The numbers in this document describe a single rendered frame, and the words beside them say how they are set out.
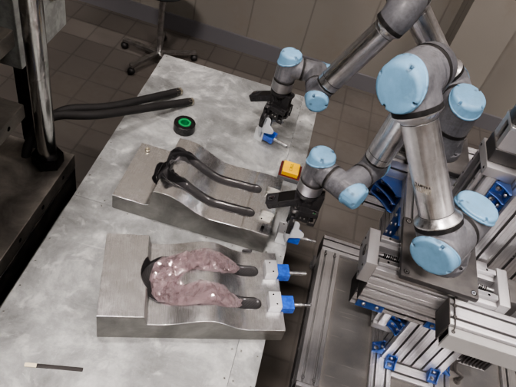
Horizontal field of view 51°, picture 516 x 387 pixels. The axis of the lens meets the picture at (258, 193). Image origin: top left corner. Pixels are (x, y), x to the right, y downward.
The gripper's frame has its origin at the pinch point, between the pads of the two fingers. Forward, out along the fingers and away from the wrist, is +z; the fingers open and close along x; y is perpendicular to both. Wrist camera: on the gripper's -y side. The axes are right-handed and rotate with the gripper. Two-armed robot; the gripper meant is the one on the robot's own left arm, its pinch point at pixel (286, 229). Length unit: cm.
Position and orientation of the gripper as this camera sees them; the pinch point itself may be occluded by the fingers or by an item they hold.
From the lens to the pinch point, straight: 173.4
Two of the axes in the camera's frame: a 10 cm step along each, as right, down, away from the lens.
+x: 1.7, -7.0, 6.9
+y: 9.6, 2.7, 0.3
